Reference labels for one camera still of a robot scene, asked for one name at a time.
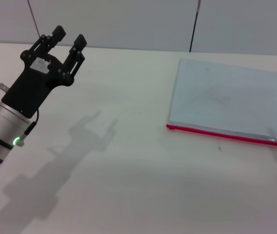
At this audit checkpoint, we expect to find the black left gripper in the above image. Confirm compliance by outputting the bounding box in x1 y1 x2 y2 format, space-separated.
1 24 88 119

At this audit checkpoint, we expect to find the transparent document bag red zipper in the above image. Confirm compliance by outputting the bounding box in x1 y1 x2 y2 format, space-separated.
165 58 277 149

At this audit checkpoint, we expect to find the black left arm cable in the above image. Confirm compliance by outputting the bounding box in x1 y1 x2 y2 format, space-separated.
24 109 40 137

